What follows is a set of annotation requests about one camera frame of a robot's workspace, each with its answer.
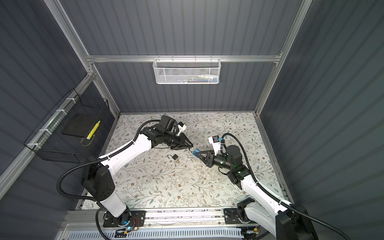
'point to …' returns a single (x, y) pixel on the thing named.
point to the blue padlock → (195, 151)
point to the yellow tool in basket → (93, 130)
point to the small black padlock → (174, 157)
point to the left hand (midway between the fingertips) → (193, 145)
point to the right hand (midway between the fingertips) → (199, 156)
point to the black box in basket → (83, 124)
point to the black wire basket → (47, 140)
